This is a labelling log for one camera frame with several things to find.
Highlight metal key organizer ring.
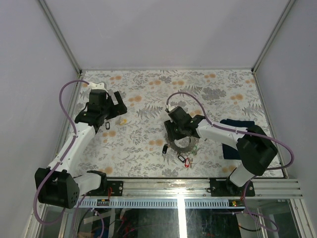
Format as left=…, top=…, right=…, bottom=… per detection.
left=162, top=137, right=200, bottom=168

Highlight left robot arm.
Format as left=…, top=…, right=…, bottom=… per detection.
left=34, top=89, right=127, bottom=209

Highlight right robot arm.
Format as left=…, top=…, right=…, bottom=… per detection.
left=164, top=106, right=277, bottom=196

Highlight key with black tag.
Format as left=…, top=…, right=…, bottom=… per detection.
left=105, top=121, right=110, bottom=130

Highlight floral table mat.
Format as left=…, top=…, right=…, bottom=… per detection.
left=74, top=69, right=271, bottom=178

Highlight dark blue cloth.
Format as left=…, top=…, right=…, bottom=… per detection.
left=219, top=118, right=256, bottom=160

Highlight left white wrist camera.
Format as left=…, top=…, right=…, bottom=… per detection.
left=87, top=82, right=107, bottom=92

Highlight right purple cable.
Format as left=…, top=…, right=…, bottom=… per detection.
left=165, top=91, right=295, bottom=233

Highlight purple cable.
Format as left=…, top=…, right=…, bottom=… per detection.
left=33, top=79, right=105, bottom=238
left=165, top=91, right=295, bottom=233

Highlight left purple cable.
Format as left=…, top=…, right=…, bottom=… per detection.
left=33, top=79, right=105, bottom=238

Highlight aluminium front rail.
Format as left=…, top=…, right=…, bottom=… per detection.
left=37, top=178, right=304, bottom=198

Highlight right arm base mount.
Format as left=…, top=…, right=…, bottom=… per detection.
left=209, top=178, right=255, bottom=198

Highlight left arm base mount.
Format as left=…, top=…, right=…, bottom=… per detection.
left=83, top=180, right=124, bottom=197

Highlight slotted cable duct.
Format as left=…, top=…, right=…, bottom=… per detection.
left=75, top=198, right=244, bottom=209

